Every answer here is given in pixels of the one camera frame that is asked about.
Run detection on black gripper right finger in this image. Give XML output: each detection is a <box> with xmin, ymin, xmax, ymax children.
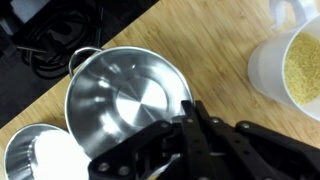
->
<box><xmin>194</xmin><ymin>100</ymin><xmax>320</xmax><ymax>180</ymax></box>

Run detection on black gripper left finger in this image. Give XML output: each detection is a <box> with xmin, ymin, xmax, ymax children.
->
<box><xmin>88</xmin><ymin>100</ymin><xmax>214</xmax><ymax>180</ymax></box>

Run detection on silver pot with two handles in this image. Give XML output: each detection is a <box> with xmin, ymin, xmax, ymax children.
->
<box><xmin>64</xmin><ymin>45</ymin><xmax>195</xmax><ymax>161</ymax></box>

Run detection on white plastic mug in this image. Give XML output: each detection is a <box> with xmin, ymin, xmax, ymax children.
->
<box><xmin>247</xmin><ymin>0</ymin><xmax>320</xmax><ymax>123</ymax></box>

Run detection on yellow couscous grains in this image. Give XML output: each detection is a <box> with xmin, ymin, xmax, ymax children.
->
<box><xmin>283</xmin><ymin>32</ymin><xmax>320</xmax><ymax>106</ymax></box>

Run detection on silver pan with wire handle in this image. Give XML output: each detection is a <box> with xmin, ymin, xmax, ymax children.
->
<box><xmin>3</xmin><ymin>123</ymin><xmax>93</xmax><ymax>180</ymax></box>

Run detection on black cable bundle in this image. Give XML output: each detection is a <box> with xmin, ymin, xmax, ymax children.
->
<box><xmin>13</xmin><ymin>4</ymin><xmax>104</xmax><ymax>80</ymax></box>

